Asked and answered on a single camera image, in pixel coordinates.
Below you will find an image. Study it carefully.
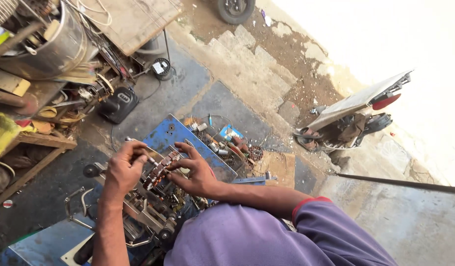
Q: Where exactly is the person's left hand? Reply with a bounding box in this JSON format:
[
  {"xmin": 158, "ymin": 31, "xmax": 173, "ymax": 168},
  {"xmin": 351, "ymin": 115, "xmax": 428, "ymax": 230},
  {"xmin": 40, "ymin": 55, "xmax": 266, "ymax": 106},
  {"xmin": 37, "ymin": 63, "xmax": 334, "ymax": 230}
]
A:
[{"xmin": 103, "ymin": 140, "xmax": 150, "ymax": 197}]

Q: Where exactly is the worn wooden board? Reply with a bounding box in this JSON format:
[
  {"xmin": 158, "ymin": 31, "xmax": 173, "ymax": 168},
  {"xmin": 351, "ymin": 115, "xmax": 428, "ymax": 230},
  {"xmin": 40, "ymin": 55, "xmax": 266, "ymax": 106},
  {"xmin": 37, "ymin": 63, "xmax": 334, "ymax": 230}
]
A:
[{"xmin": 79, "ymin": 0, "xmax": 184, "ymax": 57}]

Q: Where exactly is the large steel drum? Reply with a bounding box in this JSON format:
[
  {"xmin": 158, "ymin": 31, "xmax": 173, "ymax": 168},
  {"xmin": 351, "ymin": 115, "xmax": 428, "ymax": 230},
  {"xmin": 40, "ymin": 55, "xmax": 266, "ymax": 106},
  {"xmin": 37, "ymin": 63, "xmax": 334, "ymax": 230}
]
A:
[{"xmin": 0, "ymin": 0, "xmax": 89, "ymax": 80}]

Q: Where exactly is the yellow plastic bag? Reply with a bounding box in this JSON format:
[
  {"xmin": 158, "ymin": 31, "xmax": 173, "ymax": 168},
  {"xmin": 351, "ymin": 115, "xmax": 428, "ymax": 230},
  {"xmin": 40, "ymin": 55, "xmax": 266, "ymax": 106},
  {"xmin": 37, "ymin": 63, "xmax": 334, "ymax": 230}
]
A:
[{"xmin": 0, "ymin": 112, "xmax": 36, "ymax": 166}]

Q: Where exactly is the long dark metal rod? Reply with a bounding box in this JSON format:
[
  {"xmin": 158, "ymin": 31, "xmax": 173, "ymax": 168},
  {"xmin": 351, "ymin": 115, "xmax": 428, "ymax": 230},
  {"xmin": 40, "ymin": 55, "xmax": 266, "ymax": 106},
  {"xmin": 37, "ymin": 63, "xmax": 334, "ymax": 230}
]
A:
[{"xmin": 336, "ymin": 172, "xmax": 455, "ymax": 196}]

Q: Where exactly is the brown sandal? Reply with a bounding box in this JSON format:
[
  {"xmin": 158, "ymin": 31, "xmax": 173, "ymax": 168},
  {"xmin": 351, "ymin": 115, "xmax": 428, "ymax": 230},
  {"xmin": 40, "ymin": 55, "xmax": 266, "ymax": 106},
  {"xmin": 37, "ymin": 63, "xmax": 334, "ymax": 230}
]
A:
[
  {"xmin": 293, "ymin": 127, "xmax": 324, "ymax": 139},
  {"xmin": 295, "ymin": 137, "xmax": 321, "ymax": 153}
]

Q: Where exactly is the wooden rack with scrap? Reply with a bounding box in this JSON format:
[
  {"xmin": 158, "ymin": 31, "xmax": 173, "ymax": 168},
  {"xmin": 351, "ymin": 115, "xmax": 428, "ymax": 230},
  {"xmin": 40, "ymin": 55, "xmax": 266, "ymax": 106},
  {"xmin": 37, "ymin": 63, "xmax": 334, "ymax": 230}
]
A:
[{"xmin": 0, "ymin": 55, "xmax": 139, "ymax": 213}]

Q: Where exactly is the black rubber tyre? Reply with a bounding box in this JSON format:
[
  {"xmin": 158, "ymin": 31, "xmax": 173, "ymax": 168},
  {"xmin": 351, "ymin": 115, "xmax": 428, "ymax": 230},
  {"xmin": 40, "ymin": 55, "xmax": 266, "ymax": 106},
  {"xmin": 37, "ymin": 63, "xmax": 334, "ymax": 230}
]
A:
[{"xmin": 217, "ymin": 0, "xmax": 256, "ymax": 26}]

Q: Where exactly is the heap of small motor parts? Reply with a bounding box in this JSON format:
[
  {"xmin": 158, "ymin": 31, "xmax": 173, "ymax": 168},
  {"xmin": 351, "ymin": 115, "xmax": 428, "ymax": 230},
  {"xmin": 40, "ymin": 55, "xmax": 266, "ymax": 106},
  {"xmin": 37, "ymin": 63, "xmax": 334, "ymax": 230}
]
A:
[{"xmin": 183, "ymin": 114, "xmax": 266, "ymax": 174}]

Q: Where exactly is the metal hand tool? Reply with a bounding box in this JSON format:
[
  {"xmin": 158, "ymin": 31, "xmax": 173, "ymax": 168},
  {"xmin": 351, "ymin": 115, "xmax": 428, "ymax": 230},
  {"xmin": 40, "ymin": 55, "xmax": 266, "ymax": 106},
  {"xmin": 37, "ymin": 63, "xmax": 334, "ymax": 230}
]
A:
[{"xmin": 125, "ymin": 136, "xmax": 160, "ymax": 167}]

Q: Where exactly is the black motor housing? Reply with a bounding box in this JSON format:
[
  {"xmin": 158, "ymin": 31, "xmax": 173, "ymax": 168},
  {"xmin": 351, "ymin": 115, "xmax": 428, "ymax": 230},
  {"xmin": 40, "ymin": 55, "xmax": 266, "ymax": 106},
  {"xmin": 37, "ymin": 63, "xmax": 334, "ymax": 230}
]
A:
[{"xmin": 98, "ymin": 86, "xmax": 139, "ymax": 125}]

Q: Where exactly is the metal coil winding machine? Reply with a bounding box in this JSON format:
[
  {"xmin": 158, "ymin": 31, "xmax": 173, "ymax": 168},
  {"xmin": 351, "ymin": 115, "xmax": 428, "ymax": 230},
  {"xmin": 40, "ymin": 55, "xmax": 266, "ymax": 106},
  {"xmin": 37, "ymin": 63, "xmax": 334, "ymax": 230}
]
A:
[{"xmin": 64, "ymin": 159, "xmax": 215, "ymax": 261}]

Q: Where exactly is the black machine crank handle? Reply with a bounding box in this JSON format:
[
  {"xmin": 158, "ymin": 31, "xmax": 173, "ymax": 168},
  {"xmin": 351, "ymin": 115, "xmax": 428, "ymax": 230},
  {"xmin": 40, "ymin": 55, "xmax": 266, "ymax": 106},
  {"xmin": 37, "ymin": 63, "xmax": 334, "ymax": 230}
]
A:
[{"xmin": 72, "ymin": 234, "xmax": 96, "ymax": 265}]

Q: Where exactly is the person's purple shirt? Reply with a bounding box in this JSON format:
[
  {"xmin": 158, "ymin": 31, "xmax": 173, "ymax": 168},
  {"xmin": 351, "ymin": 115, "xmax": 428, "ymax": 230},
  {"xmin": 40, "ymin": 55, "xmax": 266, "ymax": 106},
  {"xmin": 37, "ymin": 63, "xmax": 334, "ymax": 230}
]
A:
[{"xmin": 163, "ymin": 197, "xmax": 399, "ymax": 266}]

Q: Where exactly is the white wire fan guard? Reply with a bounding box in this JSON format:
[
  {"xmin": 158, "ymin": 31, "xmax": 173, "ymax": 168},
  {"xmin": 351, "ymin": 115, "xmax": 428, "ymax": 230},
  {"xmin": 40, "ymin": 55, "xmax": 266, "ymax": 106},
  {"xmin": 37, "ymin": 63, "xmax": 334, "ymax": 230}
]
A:
[{"xmin": 0, "ymin": 0, "xmax": 20, "ymax": 25}]

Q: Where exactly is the parked scooter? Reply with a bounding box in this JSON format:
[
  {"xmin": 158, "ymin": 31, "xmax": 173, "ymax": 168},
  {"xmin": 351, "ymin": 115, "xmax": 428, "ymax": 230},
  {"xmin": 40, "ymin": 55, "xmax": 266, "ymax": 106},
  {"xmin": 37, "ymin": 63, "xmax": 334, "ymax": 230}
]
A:
[{"xmin": 293, "ymin": 69, "xmax": 415, "ymax": 153}]

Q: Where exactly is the brown cardboard piece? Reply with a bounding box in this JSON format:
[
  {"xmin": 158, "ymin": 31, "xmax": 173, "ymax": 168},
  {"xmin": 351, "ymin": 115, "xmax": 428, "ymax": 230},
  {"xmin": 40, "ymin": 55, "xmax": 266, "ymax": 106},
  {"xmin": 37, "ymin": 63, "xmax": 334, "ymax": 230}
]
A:
[{"xmin": 255, "ymin": 150, "xmax": 297, "ymax": 189}]

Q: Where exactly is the flat blue metal bar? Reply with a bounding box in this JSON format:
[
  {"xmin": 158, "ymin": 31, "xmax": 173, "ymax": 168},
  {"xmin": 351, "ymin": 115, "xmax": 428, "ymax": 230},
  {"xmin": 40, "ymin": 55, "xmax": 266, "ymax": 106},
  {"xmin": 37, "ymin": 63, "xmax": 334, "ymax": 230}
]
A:
[{"xmin": 233, "ymin": 175, "xmax": 278, "ymax": 185}]

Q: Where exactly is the round copper rotor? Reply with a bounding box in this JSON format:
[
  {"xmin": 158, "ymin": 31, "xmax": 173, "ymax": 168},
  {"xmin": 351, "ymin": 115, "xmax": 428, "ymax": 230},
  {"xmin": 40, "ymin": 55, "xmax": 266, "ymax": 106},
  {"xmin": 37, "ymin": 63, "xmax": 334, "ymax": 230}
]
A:
[{"xmin": 247, "ymin": 145, "xmax": 264, "ymax": 162}]

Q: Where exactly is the blue paper packet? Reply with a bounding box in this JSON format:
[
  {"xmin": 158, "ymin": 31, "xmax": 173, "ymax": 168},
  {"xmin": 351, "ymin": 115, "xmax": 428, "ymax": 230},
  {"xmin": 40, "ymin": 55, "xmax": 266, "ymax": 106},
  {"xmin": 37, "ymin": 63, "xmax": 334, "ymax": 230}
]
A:
[{"xmin": 219, "ymin": 124, "xmax": 245, "ymax": 141}]

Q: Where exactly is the person's right hand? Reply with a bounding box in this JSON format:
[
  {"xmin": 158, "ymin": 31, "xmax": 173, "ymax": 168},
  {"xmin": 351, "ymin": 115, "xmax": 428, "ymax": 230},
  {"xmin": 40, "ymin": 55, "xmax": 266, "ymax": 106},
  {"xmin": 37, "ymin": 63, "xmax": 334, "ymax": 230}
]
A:
[{"xmin": 165, "ymin": 141, "xmax": 218, "ymax": 200}]

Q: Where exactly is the black wire spool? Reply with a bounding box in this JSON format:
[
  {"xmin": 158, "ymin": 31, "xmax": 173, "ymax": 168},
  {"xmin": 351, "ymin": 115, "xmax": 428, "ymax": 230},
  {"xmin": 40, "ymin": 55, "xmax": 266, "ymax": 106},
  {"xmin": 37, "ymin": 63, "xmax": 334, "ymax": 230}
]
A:
[{"xmin": 151, "ymin": 57, "xmax": 173, "ymax": 81}]

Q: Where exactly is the blue metal toolbox lid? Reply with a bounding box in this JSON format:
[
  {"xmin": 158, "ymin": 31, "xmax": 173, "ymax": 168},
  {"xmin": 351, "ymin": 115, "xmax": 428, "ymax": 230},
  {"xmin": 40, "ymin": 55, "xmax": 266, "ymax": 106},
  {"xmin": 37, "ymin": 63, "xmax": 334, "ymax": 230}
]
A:
[{"xmin": 142, "ymin": 114, "xmax": 238, "ymax": 184}]

